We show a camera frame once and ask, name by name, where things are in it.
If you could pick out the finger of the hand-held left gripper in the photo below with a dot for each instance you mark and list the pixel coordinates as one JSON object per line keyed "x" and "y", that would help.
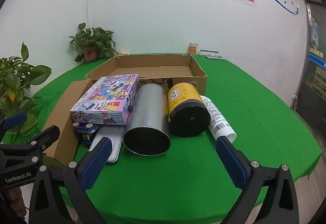
{"x": 15, "y": 120}
{"x": 47, "y": 136}

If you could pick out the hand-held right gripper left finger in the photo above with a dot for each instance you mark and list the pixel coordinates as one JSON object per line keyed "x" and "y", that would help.
{"x": 99, "y": 154}

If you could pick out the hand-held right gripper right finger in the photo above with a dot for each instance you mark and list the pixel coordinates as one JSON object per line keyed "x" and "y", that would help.
{"x": 230, "y": 159}

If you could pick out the white spray can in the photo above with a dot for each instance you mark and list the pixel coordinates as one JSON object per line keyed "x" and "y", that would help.
{"x": 216, "y": 114}

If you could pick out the colourful printed game box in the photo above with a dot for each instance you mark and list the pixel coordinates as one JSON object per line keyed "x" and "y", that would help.
{"x": 109, "y": 96}

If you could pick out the silver metal tin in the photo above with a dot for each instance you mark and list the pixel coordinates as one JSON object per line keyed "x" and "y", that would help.
{"x": 147, "y": 106}

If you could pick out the yellow canister with black lid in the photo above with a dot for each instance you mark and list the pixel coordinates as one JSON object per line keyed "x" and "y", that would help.
{"x": 183, "y": 98}

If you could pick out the cardboard box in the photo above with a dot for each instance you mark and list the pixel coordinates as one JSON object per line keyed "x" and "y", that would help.
{"x": 152, "y": 71}

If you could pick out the person's left hand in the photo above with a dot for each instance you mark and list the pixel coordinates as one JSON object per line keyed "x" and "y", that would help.
{"x": 17, "y": 201}

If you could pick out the green tablecloth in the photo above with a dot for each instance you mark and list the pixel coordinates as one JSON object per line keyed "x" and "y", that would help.
{"x": 193, "y": 175}

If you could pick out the large leafy green plant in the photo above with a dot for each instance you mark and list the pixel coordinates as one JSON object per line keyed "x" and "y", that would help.
{"x": 15, "y": 78}

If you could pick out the white remote control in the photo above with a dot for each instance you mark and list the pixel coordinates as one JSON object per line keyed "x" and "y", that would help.
{"x": 216, "y": 58}

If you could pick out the small potted green plant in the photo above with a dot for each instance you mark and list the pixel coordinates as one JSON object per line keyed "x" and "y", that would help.
{"x": 94, "y": 38}

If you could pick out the glass door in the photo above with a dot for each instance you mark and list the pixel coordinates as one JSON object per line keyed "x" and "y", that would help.
{"x": 313, "y": 81}

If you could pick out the small orange can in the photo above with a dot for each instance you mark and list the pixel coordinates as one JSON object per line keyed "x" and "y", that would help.
{"x": 193, "y": 48}

